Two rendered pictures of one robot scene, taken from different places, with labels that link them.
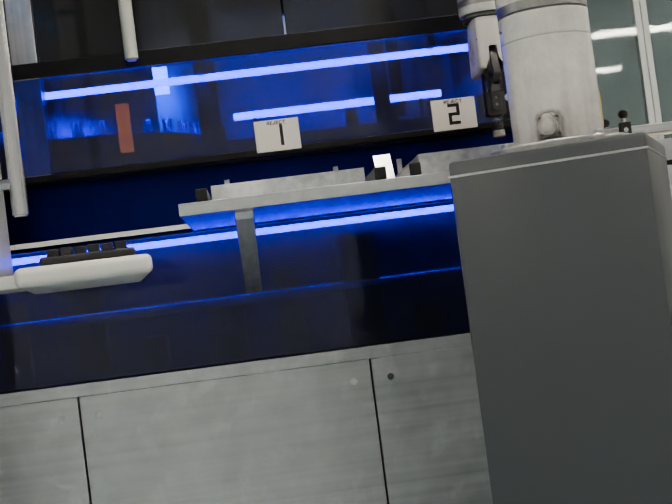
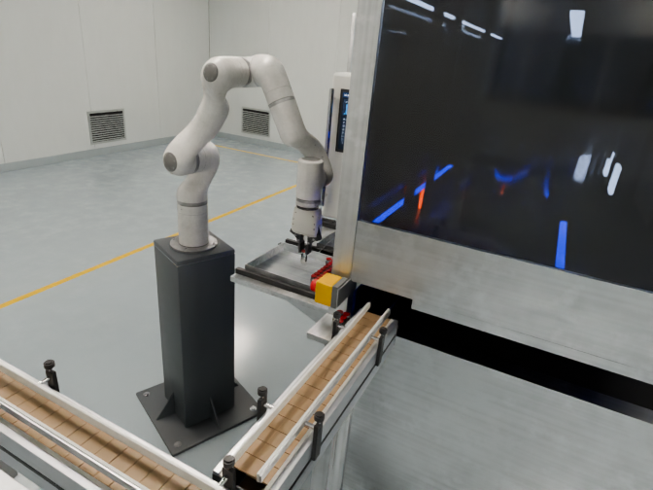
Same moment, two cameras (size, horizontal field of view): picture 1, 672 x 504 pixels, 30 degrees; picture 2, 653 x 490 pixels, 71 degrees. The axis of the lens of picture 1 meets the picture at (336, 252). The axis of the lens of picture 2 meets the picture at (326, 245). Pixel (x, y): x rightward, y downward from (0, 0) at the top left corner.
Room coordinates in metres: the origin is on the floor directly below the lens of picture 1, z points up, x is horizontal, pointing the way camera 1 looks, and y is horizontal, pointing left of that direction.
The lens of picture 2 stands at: (2.99, -1.57, 1.65)
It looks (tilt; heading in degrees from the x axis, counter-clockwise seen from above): 23 degrees down; 119
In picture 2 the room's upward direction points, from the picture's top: 5 degrees clockwise
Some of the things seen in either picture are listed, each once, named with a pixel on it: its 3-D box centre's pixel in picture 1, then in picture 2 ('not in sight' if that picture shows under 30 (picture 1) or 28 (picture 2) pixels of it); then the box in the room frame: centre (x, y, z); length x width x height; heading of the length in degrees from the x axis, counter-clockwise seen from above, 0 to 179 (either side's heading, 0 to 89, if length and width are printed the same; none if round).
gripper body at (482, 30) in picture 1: (486, 44); (306, 218); (2.21, -0.31, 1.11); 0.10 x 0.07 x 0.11; 4
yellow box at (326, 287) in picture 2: not in sight; (330, 290); (2.43, -0.51, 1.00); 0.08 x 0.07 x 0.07; 4
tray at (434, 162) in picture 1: (481, 166); (302, 268); (2.19, -0.27, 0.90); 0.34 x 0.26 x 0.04; 3
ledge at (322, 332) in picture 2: not in sight; (336, 332); (2.48, -0.52, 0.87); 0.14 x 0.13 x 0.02; 4
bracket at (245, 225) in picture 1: (249, 255); not in sight; (2.19, 0.15, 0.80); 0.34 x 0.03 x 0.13; 4
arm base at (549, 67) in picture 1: (551, 83); (192, 223); (1.67, -0.31, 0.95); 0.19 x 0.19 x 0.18
